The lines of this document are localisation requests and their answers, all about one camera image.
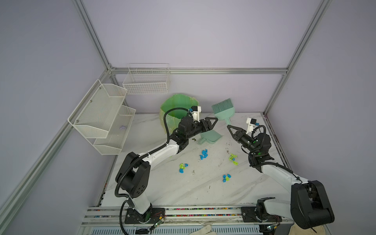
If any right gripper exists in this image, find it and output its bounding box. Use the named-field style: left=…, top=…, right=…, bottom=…
left=227, top=125, right=258, bottom=156

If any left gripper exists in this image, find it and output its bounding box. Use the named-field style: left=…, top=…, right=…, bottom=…
left=186, top=117, right=218, bottom=140

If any green plastic dustpan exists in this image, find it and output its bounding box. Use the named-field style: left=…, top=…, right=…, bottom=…
left=198, top=130, right=222, bottom=145

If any green hand brush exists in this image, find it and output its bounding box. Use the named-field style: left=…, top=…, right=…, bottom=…
left=211, top=99, right=235, bottom=125

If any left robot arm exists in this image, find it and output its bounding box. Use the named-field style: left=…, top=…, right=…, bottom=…
left=115, top=111, right=218, bottom=223

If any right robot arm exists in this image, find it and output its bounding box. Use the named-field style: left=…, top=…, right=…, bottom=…
left=227, top=125, right=335, bottom=229

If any green paper scrap cluster right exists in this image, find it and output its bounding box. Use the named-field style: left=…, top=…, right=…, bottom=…
left=229, top=154, right=239, bottom=165

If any blue paper scrap cluster centre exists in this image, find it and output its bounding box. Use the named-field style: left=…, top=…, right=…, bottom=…
left=199, top=149, right=208, bottom=160

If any yellow-green bin liner bag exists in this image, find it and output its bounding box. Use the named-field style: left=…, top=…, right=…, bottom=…
left=159, top=93, right=200, bottom=135

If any green trash bin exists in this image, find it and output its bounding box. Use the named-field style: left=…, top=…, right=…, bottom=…
left=169, top=128, right=187, bottom=142

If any paper scrap cluster front right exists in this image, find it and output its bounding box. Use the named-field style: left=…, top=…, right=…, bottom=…
left=222, top=174, right=232, bottom=183

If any paper scrap cluster front left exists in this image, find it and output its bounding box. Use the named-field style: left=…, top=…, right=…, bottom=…
left=179, top=163, right=189, bottom=173

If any white mesh lower shelf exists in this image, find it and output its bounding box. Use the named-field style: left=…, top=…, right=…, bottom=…
left=93, top=105, right=136, bottom=155

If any white mesh shelf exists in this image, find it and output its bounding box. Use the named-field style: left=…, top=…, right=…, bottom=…
left=93, top=105, right=136, bottom=155
left=68, top=80, right=127, bottom=139

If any white glove centre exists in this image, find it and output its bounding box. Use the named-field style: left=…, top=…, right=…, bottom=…
left=190, top=225, right=217, bottom=235

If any white mesh upper shelf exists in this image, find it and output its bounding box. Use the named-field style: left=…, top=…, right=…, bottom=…
left=68, top=80, right=127, bottom=139

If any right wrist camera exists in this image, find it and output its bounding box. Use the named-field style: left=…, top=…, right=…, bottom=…
left=246, top=117, right=259, bottom=134

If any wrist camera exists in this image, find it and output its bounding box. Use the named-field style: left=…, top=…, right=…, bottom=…
left=189, top=106, right=201, bottom=121
left=246, top=117, right=259, bottom=134

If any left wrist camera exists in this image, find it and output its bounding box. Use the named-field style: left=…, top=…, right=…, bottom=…
left=189, top=106, right=201, bottom=121

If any white wire basket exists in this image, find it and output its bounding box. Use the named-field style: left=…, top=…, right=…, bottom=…
left=122, top=63, right=170, bottom=95

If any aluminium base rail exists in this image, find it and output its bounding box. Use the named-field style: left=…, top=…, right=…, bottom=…
left=78, top=204, right=294, bottom=235

